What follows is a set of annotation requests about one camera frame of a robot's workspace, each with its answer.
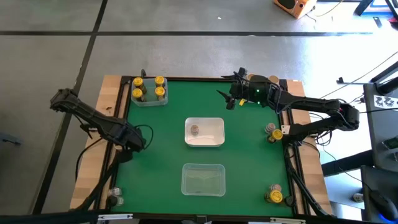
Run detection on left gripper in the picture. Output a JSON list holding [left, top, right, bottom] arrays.
[[116, 126, 147, 164]]

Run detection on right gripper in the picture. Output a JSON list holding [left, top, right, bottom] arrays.
[[216, 80, 261, 111]]

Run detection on white plastic bin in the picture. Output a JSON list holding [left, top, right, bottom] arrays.
[[184, 117, 226, 148]]

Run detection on yellow-lid dark spice jar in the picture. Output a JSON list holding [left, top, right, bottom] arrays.
[[154, 86, 167, 101], [132, 77, 147, 94], [264, 189, 284, 205], [131, 88, 146, 103], [266, 129, 284, 144], [154, 75, 166, 90]]

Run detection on small clear plastic bin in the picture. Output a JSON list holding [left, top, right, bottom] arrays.
[[131, 77, 169, 108]]

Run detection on wooden table side board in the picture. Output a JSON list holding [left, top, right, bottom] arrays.
[[285, 79, 333, 215], [70, 74, 123, 210]]

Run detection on wide clear plastic bin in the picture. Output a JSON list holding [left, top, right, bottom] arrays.
[[181, 163, 226, 197]]

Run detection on orange speaker box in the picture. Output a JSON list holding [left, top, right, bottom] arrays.
[[273, 0, 318, 19]]

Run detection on dark blue crossbar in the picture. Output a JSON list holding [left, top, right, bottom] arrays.
[[0, 210, 103, 224]]

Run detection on grey floor object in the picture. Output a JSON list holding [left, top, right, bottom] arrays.
[[0, 132, 23, 146]]

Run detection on black floor beam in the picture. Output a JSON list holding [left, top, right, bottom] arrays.
[[322, 149, 374, 177]]

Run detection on grey desk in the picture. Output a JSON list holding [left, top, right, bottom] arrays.
[[362, 82, 398, 174]]

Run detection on black white marker sheet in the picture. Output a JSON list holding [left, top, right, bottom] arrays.
[[374, 95, 398, 110]]

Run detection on black stand legs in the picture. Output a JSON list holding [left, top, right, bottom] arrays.
[[354, 0, 398, 19]]

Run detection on dark desk with mouse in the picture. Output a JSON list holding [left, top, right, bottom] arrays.
[[360, 164, 398, 223]]

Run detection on black computer mouse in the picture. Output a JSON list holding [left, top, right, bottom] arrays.
[[369, 189, 398, 222]]

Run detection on black cable bundle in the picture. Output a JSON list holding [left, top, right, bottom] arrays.
[[74, 136, 125, 212], [284, 136, 330, 217]]

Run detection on black table frame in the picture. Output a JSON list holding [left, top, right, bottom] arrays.
[[93, 75, 333, 218]]

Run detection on silver mounting bracket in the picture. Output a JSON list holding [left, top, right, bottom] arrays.
[[97, 213, 134, 222], [269, 217, 307, 224]]

